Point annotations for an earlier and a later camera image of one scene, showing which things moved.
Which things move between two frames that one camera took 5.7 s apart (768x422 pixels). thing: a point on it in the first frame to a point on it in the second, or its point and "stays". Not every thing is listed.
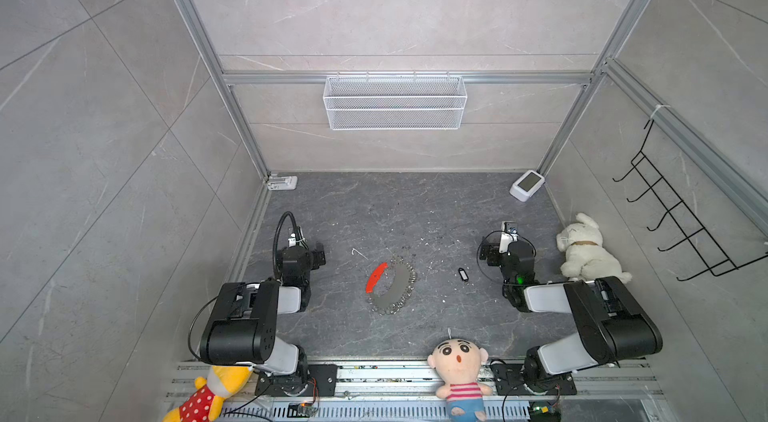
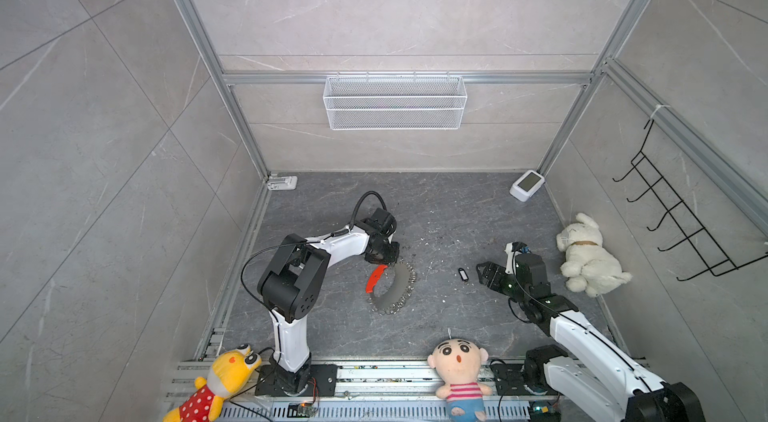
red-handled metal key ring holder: [389, 286] stays
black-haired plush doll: [458, 362] stays
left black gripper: [317, 257] to [394, 257]
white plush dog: [586, 257] stays
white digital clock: [526, 185] stays
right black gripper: [495, 254] to [484, 277]
